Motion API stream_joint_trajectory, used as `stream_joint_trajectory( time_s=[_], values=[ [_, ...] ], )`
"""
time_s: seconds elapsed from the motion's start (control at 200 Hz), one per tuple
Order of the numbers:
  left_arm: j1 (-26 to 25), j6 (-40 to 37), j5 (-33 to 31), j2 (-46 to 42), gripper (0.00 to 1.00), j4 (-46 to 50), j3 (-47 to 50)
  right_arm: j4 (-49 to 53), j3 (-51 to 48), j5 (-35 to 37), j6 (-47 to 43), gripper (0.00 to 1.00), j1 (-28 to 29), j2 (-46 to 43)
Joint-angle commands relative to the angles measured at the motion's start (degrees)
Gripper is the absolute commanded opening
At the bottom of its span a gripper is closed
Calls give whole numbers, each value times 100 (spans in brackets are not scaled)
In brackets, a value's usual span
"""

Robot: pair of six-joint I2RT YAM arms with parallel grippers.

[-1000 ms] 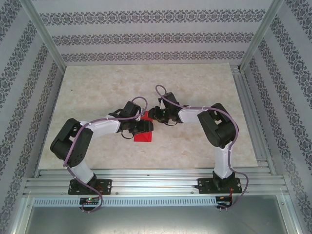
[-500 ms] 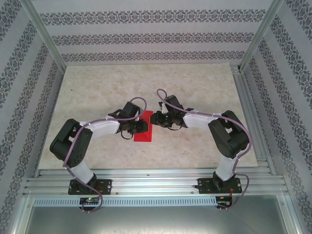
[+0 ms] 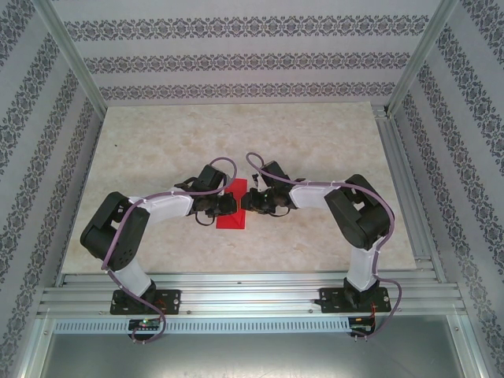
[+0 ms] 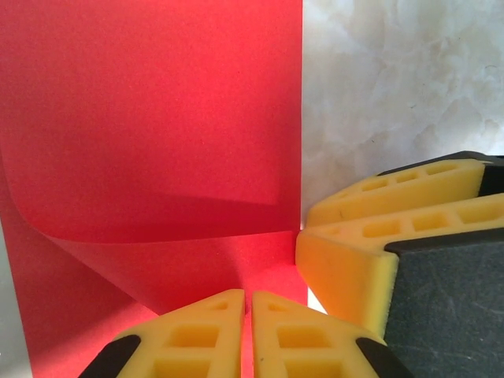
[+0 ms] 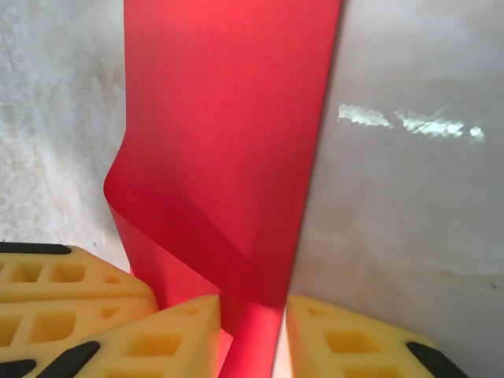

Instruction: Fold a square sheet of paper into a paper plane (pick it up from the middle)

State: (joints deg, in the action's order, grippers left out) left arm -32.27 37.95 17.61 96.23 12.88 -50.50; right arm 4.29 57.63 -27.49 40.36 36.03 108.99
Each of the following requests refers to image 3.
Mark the red paper sheet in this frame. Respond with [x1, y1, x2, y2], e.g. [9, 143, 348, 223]
[215, 179, 248, 230]

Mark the grey sheet metal panel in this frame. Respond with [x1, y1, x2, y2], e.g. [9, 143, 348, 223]
[31, 314, 487, 378]

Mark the aluminium frame rail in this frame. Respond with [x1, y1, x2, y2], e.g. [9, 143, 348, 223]
[37, 271, 468, 318]

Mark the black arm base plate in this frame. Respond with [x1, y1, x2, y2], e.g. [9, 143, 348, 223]
[319, 286, 391, 314]
[111, 289, 182, 316]

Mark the slotted grey cable duct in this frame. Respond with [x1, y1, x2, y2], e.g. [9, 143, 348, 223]
[53, 317, 351, 335]

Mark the aluminium side rail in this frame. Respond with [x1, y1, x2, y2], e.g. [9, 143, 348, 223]
[372, 102, 448, 284]

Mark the aluminium frame post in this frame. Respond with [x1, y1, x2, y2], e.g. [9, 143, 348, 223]
[33, 0, 108, 119]
[387, 0, 460, 117]

